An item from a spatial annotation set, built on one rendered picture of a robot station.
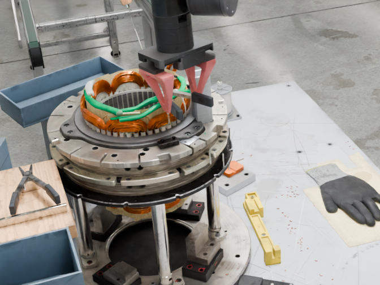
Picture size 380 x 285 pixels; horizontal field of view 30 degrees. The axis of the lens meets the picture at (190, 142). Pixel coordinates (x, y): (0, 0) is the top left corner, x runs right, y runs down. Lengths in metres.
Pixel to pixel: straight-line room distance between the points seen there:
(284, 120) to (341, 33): 2.63
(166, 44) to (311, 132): 0.82
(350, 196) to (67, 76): 0.66
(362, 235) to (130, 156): 0.55
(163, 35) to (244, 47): 3.23
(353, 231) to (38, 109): 0.68
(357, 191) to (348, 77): 2.37
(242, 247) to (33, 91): 0.55
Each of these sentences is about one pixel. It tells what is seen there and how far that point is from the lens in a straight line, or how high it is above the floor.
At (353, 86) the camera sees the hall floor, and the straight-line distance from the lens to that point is 3.80.
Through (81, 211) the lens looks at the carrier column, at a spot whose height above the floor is 0.92.
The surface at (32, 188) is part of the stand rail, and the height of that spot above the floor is 1.07.
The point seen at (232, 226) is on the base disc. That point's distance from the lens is 1.45.
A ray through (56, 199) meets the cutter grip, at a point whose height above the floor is 1.09.
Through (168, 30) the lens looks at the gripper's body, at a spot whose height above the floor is 1.30.
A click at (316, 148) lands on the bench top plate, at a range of 1.74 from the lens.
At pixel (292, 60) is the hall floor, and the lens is 4.10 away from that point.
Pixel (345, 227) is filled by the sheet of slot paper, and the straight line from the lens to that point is 1.49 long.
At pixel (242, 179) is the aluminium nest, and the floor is 0.80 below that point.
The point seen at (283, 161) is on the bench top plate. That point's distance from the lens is 1.69.
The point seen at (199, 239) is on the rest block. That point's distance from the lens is 1.33.
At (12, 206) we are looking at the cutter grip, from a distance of 1.08.
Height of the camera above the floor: 1.69
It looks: 31 degrees down
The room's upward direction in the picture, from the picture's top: 4 degrees counter-clockwise
